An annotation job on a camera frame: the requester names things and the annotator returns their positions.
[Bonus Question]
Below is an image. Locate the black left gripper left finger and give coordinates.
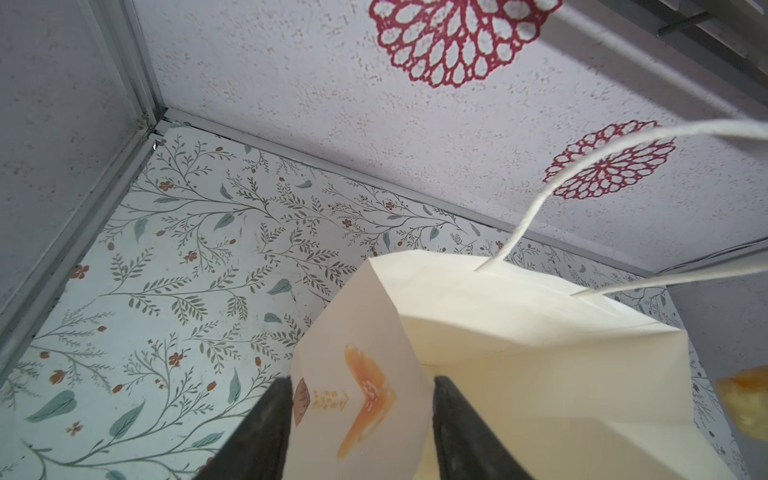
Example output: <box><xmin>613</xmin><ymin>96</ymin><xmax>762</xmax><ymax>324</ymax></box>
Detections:
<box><xmin>195</xmin><ymin>377</ymin><xmax>293</xmax><ymax>480</ymax></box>

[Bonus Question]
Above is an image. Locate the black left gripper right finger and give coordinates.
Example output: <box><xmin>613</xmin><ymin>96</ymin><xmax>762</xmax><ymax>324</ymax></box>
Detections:
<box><xmin>433</xmin><ymin>376</ymin><xmax>532</xmax><ymax>480</ymax></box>

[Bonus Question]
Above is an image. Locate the printed white paper bag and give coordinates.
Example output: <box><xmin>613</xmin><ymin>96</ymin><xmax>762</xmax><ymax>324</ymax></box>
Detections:
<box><xmin>283</xmin><ymin>120</ymin><xmax>767</xmax><ymax>479</ymax></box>

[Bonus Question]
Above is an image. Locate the grey wall shelf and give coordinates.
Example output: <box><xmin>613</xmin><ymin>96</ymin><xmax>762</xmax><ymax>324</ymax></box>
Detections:
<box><xmin>603</xmin><ymin>0</ymin><xmax>767</xmax><ymax>106</ymax></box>

